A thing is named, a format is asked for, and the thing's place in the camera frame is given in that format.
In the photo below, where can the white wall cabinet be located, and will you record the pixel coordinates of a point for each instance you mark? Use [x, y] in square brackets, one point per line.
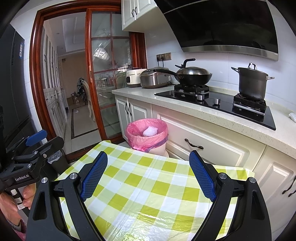
[138, 14]

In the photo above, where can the white base cabinet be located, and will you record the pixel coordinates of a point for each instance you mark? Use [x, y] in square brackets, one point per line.
[219, 148]

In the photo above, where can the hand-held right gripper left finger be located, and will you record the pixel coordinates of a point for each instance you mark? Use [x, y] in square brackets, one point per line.
[94, 176]

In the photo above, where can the trash bin with pink bag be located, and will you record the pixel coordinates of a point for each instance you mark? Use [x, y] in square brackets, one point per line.
[138, 140]

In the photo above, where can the white crumpled cloth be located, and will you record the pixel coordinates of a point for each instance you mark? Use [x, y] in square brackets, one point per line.
[293, 116]

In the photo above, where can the gold wall outlet panel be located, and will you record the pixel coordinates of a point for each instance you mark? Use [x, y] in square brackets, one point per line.
[166, 56]

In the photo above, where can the white rice cooker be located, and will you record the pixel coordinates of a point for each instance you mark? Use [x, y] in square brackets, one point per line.
[134, 78]

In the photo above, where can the sliding glass door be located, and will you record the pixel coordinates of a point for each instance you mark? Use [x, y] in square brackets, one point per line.
[89, 92]

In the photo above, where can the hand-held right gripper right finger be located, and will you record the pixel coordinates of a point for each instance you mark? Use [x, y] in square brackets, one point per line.
[202, 176]

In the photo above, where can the black wok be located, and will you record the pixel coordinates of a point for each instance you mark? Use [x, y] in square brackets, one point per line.
[194, 80]

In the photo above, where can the green checked tablecloth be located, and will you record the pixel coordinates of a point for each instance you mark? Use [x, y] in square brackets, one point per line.
[148, 185]

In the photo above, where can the black range hood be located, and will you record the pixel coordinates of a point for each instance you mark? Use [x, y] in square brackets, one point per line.
[219, 23]

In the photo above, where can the white foam fruit net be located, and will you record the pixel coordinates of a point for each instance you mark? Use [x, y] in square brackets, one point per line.
[150, 131]

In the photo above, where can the person's left forearm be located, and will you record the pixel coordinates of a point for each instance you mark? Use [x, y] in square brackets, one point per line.
[12, 230]

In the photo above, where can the cream dining chair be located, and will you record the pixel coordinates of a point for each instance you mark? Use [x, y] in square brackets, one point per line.
[85, 92]

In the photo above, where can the silver pressure cooker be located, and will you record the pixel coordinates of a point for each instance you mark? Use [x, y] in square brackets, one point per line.
[152, 81]

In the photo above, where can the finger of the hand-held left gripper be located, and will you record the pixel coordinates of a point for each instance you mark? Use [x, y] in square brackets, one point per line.
[49, 146]
[35, 138]

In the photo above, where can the steel stock pot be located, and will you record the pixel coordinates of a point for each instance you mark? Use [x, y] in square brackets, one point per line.
[252, 83]

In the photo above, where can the white hallway cabinet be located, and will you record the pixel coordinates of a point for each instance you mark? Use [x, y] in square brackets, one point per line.
[52, 104]

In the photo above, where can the dark floor bin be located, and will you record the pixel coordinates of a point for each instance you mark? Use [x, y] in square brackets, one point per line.
[59, 162]

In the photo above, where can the red wooden door frame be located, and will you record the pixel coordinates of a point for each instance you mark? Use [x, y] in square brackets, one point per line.
[37, 81]

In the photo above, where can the person's left hand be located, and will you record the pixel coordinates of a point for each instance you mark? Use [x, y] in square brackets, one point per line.
[30, 197]

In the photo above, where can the black gas cooktop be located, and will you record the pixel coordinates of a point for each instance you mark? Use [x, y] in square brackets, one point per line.
[222, 104]

